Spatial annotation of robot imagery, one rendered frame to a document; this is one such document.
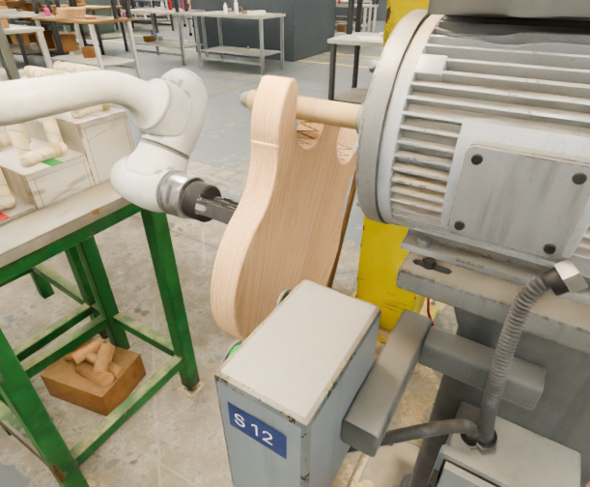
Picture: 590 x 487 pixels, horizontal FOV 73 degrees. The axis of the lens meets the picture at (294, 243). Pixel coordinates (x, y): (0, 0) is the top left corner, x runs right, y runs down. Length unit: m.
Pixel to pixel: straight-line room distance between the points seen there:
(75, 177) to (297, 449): 0.98
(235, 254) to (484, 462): 0.39
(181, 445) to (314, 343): 1.32
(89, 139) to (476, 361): 1.03
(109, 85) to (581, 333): 0.75
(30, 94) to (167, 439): 1.28
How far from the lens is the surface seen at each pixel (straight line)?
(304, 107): 0.59
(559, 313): 0.50
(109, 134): 1.24
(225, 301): 0.56
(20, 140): 1.17
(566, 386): 0.57
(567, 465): 0.63
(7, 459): 1.89
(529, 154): 0.39
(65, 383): 1.82
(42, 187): 1.17
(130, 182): 0.86
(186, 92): 0.87
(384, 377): 0.47
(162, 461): 1.66
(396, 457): 1.29
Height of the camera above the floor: 1.41
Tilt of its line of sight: 33 degrees down
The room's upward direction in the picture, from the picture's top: straight up
